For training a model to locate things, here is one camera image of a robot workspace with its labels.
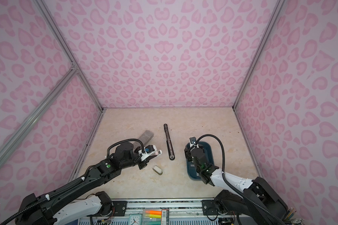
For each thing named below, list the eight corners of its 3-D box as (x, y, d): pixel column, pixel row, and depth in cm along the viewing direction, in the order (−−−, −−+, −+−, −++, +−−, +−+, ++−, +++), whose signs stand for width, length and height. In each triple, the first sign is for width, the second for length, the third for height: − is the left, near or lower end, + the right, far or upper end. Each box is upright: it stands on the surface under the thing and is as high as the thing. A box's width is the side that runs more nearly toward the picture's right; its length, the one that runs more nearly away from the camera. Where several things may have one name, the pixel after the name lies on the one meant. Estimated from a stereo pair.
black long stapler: (169, 160, 92) (169, 159, 90) (162, 126, 110) (162, 124, 109) (175, 159, 93) (175, 158, 91) (167, 125, 111) (167, 123, 109)
